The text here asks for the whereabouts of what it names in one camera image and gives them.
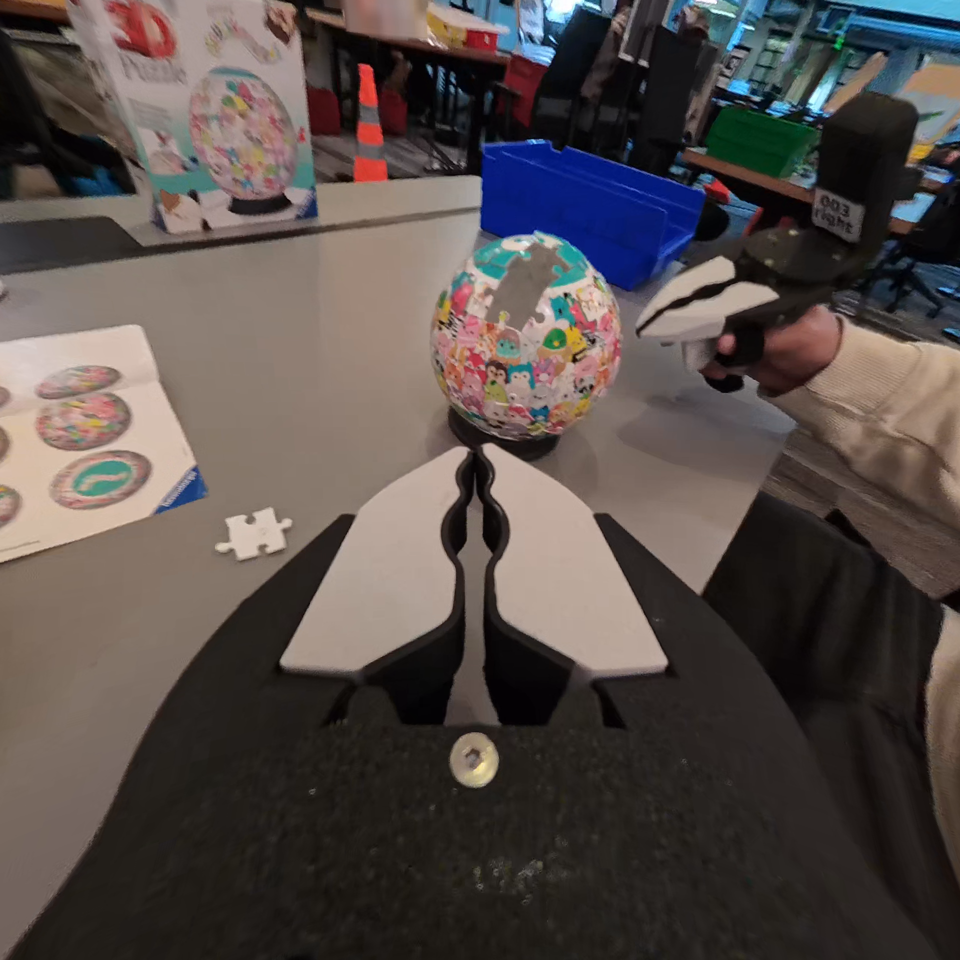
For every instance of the puzzle ball box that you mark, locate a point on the puzzle ball box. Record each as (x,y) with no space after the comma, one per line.
(217,112)

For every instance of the black office chair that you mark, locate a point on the black office chair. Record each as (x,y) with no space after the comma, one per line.
(926,247)

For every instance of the blue plastic bin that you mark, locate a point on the blue plastic bin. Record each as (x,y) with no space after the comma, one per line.
(585,202)

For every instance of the red plastic bin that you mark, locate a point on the red plastic bin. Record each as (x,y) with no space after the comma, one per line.
(324,111)

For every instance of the black mat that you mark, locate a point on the black mat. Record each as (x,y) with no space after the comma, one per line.
(60,244)

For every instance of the printed instruction sheet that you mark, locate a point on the printed instruction sheet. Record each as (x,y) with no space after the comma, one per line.
(82,435)

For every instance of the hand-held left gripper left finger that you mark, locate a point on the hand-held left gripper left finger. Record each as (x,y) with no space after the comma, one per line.
(390,570)

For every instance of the colourful puzzle ball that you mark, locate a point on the colourful puzzle ball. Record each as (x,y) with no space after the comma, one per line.
(525,337)

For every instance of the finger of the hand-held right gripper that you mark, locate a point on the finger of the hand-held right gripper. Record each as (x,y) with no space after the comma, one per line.
(712,315)
(709,281)

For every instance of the white puzzle piece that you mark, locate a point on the white puzzle piece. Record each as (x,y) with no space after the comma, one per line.
(253,534)

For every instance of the person's black pants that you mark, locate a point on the person's black pants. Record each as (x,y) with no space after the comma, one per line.
(840,675)

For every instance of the person's right hand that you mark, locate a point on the person's right hand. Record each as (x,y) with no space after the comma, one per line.
(795,352)

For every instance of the orange traffic cone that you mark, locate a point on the orange traffic cone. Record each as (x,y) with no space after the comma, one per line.
(369,127)

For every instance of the black ball stand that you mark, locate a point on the black ball stand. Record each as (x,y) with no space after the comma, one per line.
(510,444)

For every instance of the green plastic bin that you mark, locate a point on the green plastic bin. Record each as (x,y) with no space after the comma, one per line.
(757,139)

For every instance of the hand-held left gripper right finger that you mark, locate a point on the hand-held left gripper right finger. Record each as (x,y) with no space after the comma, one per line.
(562,577)

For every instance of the person's right forearm cream sleeve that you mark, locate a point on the person's right forearm cream sleeve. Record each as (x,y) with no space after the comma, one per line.
(892,420)

